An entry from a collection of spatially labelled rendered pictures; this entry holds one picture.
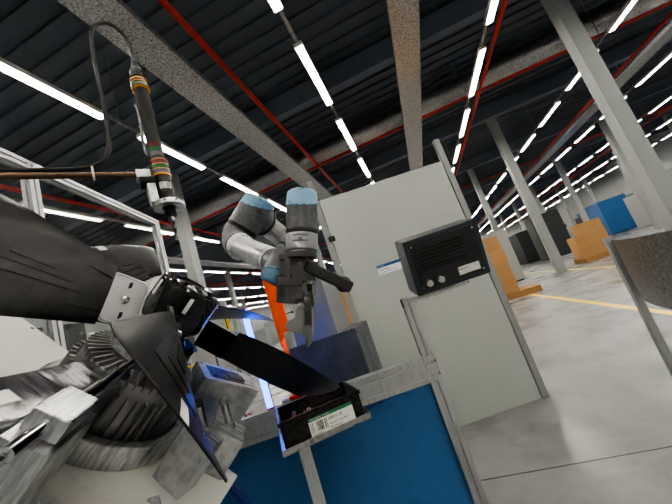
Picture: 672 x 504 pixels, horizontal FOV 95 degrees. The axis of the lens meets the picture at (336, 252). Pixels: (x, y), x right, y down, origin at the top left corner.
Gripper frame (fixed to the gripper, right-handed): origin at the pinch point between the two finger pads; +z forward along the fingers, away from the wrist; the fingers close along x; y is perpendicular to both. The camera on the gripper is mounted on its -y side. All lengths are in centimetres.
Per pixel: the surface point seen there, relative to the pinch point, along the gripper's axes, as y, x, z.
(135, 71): 45, 2, -69
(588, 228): -794, -919, -252
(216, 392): 20.8, -0.3, 10.5
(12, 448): 21.8, 42.0, 4.9
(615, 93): -461, -396, -350
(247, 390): 15.7, -5.8, 11.5
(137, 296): 29.9, 15.5, -9.7
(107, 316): 31.5, 20.1, -6.3
